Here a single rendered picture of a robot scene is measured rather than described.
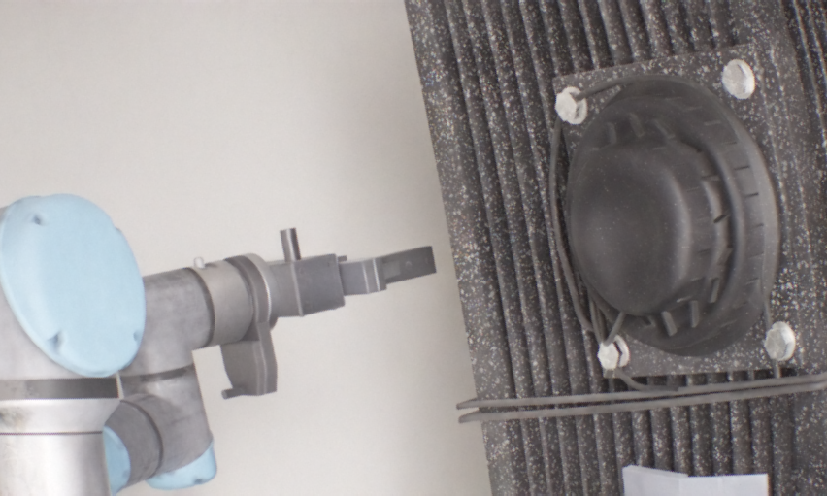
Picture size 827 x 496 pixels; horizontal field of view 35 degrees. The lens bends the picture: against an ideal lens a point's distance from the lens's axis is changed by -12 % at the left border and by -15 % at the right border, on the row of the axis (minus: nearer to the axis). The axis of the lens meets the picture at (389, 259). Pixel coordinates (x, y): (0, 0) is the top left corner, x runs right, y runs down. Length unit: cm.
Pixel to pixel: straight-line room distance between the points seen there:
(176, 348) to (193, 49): 102
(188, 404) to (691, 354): 45
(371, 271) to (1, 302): 53
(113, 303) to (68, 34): 132
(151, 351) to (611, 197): 42
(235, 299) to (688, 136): 43
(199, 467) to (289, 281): 19
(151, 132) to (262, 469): 55
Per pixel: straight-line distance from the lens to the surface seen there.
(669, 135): 121
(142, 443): 119
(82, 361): 84
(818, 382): 119
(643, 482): 116
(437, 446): 237
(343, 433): 229
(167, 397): 125
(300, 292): 129
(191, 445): 126
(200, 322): 127
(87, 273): 86
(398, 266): 135
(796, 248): 119
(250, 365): 132
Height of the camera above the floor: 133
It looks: 3 degrees down
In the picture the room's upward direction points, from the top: 10 degrees counter-clockwise
